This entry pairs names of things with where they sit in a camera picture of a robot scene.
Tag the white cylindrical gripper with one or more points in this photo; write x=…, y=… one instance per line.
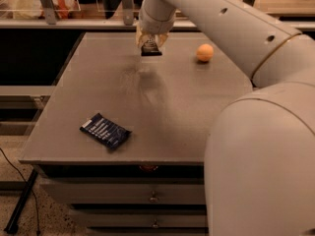
x=154, y=27

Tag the black chocolate rxbar wrapper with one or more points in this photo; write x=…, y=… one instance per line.
x=150, y=48

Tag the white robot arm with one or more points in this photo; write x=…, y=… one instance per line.
x=260, y=155

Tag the blue blueberry rxbar wrapper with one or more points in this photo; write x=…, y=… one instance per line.
x=105, y=131

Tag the orange fruit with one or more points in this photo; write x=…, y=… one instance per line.
x=205, y=52

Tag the red item inside cabinet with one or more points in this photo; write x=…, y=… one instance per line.
x=148, y=168

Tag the white orange plastic bag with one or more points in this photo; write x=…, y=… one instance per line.
x=32, y=9

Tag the clear acrylic box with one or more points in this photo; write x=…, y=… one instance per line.
x=87, y=9

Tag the grey drawer cabinet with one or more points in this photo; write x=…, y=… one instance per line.
x=167, y=102

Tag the upper drawer with knob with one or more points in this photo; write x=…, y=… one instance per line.
x=125, y=192

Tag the drawer with knob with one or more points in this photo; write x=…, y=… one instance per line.
x=147, y=218
x=125, y=192

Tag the lower drawer with knob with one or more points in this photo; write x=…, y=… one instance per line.
x=147, y=218

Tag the middle metal shelf bracket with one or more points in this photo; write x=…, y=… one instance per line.
x=128, y=14

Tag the left metal shelf bracket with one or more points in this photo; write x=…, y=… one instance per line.
x=49, y=11

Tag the black left floor rail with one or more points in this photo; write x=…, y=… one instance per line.
x=25, y=188

